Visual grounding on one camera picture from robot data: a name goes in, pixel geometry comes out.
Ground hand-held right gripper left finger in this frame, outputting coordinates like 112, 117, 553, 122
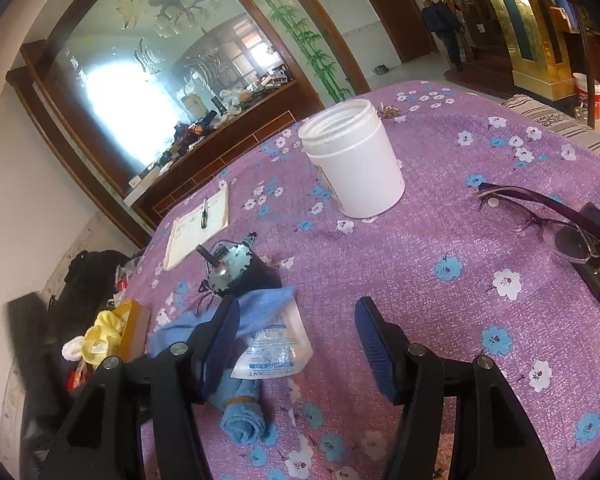
39, 295, 241, 480

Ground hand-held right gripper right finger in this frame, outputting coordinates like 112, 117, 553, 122
355, 296, 556, 480

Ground white desiccant pouch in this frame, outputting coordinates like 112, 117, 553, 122
230, 302, 313, 380

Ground blue towel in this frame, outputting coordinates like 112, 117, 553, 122
150, 286, 297, 445

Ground yellow cardboard box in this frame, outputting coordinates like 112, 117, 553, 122
117, 300, 152, 361

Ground yellow terry towel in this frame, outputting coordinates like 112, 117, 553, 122
82, 304, 132, 368

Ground small electric motor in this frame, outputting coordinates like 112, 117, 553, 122
196, 232, 283, 301

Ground purple floral tablecloth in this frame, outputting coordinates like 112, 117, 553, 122
125, 80, 600, 480

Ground white notepad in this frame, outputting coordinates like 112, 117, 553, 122
164, 184, 230, 271

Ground black bag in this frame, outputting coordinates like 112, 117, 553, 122
62, 249, 136, 306

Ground white sock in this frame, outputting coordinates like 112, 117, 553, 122
62, 337, 86, 363

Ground white plastic jar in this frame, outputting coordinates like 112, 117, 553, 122
298, 99, 406, 219

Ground purple framed eyeglasses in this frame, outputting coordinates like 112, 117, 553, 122
472, 182, 600, 266

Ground black sofa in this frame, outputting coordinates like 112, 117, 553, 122
5, 250, 131, 461

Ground striped cushion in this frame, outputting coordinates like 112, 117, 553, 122
500, 94, 600, 171

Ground wooden staircase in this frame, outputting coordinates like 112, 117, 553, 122
440, 0, 518, 86

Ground white container with red lid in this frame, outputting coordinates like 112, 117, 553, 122
572, 72, 600, 121

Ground brown wooden door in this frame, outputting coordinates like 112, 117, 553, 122
352, 0, 438, 65

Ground person in dark clothes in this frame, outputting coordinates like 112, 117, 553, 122
421, 2, 465, 71

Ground golden pillar frame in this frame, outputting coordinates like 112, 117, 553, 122
467, 0, 581, 103

